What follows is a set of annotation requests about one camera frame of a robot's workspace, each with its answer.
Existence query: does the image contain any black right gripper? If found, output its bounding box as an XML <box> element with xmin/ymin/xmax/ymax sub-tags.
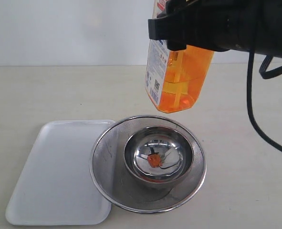
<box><xmin>148</xmin><ymin>0</ymin><xmax>227</xmax><ymax>52</ymax></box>

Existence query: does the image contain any orange dish soap pump bottle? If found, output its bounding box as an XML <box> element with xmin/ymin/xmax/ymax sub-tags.
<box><xmin>144</xmin><ymin>0</ymin><xmax>215</xmax><ymax>113</ymax></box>

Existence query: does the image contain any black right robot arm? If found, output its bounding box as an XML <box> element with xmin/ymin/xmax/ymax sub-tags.
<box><xmin>148</xmin><ymin>0</ymin><xmax>282</xmax><ymax>58</ymax></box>

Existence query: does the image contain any small stainless steel bowl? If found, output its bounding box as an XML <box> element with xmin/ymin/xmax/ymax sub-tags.
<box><xmin>124</xmin><ymin>126</ymin><xmax>194</xmax><ymax>189</ymax></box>

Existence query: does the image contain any white rectangular plastic tray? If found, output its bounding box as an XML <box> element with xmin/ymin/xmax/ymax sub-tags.
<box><xmin>5</xmin><ymin>120</ymin><xmax>113</xmax><ymax>226</ymax></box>

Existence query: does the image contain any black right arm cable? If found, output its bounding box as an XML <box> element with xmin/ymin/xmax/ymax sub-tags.
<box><xmin>246</xmin><ymin>42</ymin><xmax>282</xmax><ymax>158</ymax></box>

